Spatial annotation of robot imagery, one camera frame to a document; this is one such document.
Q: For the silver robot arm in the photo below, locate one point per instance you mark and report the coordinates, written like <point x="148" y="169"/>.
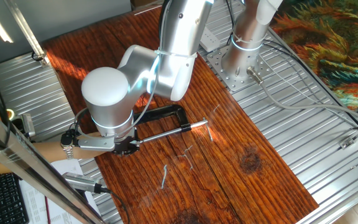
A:
<point x="107" y="93"/>

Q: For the wide aluminium frame beam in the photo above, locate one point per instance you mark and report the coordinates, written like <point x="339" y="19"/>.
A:
<point x="26" y="161"/>

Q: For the thin slanted metal bar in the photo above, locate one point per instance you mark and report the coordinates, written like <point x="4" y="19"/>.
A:
<point x="28" y="31"/>

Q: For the brown wooden board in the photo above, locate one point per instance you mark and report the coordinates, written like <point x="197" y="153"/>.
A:
<point x="228" y="155"/>

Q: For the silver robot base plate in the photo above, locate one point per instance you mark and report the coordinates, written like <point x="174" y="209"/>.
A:
<point x="228" y="79"/>

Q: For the silver wristwatch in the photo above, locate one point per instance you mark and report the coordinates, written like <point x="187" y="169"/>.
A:
<point x="68" y="152"/>

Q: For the bare person forearm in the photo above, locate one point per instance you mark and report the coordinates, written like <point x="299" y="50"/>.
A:
<point x="48" y="151"/>

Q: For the silver camera lying flat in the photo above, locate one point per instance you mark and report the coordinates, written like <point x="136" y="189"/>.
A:
<point x="79" y="182"/>

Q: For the colourful painted rug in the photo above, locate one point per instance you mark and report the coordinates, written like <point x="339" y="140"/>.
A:
<point x="331" y="46"/>

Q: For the bare person hand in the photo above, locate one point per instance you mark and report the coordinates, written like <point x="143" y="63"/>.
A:
<point x="87" y="154"/>

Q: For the black keyboard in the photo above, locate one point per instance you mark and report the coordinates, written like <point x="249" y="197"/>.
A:
<point x="5" y="199"/>

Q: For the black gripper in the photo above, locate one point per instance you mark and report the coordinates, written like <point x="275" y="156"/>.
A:
<point x="123" y="144"/>

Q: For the printed white paper sheets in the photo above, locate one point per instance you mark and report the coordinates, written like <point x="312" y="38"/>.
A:
<point x="36" y="202"/>

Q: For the red pen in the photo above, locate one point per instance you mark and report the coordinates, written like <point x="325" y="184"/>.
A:
<point x="47" y="211"/>

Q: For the silver camera on mount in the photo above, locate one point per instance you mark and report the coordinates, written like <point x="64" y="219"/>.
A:
<point x="27" y="124"/>

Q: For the white power strip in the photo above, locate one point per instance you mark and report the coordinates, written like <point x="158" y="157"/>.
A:
<point x="211" y="42"/>

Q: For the black C-clamp with steel screw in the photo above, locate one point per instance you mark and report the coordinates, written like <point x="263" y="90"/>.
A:
<point x="163" y="112"/>

